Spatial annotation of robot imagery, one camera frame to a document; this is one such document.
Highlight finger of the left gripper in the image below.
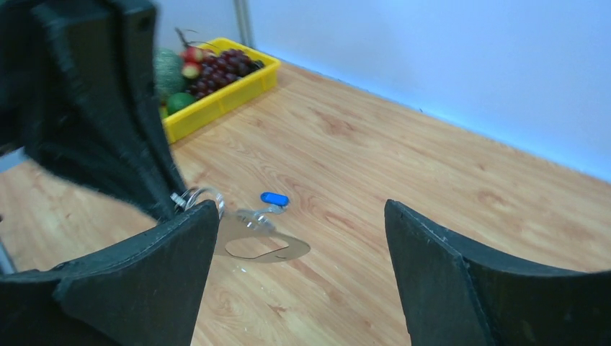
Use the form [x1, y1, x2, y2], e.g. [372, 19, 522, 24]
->
[1, 1, 186, 222]

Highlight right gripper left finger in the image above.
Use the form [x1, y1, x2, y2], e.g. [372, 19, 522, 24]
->
[1, 200, 219, 345]

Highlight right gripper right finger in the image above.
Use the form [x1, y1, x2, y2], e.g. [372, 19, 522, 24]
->
[384, 200, 610, 345]

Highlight blue key tag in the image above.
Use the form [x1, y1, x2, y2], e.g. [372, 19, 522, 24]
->
[260, 192, 290, 208]

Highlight green melon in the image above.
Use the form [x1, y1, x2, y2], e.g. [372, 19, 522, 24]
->
[153, 48, 187, 104]

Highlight green lime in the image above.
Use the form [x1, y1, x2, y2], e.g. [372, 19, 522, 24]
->
[166, 92, 197, 116]

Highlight yellow plastic fruit tray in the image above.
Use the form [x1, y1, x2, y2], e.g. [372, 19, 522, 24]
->
[162, 37, 281, 144]

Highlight dark purple grape bunch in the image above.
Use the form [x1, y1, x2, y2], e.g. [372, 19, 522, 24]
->
[186, 48, 265, 100]

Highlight aluminium frame rail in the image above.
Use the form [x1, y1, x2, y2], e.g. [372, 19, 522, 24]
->
[233, 0, 255, 48]

